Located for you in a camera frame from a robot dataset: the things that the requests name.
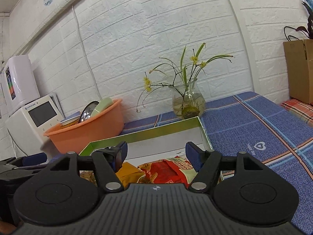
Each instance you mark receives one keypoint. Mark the white water dispenser machine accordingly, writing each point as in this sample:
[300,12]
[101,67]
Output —
[28,125]

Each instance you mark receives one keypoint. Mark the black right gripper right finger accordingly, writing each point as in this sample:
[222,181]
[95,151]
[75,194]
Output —
[206,164]

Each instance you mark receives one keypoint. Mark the green cardboard box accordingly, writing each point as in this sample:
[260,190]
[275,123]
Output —
[167,141]

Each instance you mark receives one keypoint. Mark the blue checkered tablecloth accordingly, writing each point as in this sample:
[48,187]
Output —
[250,122]

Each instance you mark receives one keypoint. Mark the yellow snack bag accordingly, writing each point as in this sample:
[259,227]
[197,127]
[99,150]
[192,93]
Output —
[128,174]

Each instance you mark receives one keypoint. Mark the metal plate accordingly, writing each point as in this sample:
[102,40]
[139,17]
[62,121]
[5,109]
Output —
[86,113]

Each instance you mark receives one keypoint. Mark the orange brown snack bag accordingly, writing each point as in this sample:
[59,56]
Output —
[89,176]

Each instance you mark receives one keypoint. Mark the glass vase with flowers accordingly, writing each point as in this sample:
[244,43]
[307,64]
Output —
[181,78]

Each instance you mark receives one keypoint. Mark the blue lidded tin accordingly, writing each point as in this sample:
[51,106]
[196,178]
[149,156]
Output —
[71,120]

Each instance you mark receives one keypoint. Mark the red plaid cloth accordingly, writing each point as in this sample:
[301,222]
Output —
[299,109]

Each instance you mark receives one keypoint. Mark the white water purifier tank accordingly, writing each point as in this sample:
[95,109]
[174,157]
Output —
[18,83]

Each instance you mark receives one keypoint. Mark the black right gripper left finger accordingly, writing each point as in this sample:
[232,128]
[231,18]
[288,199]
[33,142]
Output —
[107,162]

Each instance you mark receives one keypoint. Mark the pale green plate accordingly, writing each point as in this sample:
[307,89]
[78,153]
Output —
[101,106]

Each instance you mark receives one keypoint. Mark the brown paper bag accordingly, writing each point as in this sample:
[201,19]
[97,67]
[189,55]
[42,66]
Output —
[298,56]

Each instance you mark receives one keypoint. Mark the orange plastic basin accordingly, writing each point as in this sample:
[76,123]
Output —
[108,123]

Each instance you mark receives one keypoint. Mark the red snack bag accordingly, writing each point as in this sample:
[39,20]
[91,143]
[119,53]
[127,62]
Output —
[171,170]

